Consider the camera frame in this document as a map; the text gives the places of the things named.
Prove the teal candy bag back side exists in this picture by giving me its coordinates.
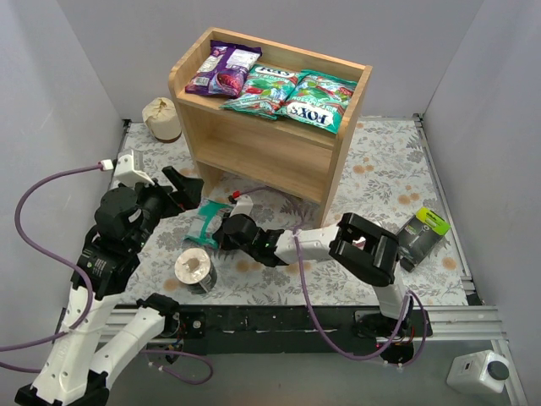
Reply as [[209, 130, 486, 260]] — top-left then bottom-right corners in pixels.
[[184, 199, 232, 249]]

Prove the purple berry candy bag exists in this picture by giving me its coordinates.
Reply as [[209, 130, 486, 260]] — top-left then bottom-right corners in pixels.
[[185, 40, 263, 98]]

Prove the green mint candy bag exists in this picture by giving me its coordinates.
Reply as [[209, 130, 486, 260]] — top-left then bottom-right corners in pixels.
[[221, 64, 304, 120]]

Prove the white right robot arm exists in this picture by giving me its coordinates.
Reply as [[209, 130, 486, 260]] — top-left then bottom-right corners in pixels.
[[212, 213, 410, 321]]

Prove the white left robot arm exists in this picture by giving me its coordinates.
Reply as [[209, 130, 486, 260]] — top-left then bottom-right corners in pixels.
[[14, 167, 204, 405]]

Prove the wooden two-tier shelf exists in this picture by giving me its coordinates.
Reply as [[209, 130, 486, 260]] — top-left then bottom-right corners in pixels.
[[168, 27, 372, 227]]

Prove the green Fox's candy bag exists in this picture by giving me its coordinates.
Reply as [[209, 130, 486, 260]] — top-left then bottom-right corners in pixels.
[[276, 69, 357, 134]]

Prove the beige wrapped tissue roll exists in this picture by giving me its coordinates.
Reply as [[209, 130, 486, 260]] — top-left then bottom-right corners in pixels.
[[142, 97, 182, 143]]

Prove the black green razor box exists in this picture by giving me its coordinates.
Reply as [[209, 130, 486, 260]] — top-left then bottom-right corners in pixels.
[[397, 207, 451, 272]]

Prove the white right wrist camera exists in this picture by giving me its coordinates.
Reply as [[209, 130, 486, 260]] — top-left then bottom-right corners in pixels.
[[228, 191, 254, 217]]

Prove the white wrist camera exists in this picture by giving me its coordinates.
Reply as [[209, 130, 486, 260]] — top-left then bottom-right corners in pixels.
[[228, 191, 254, 217], [99, 149, 155, 189]]

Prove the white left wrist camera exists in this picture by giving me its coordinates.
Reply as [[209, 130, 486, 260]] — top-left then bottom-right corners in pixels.
[[99, 149, 155, 189]]

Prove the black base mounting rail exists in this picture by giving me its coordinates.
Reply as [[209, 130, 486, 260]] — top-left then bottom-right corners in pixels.
[[130, 303, 428, 356]]

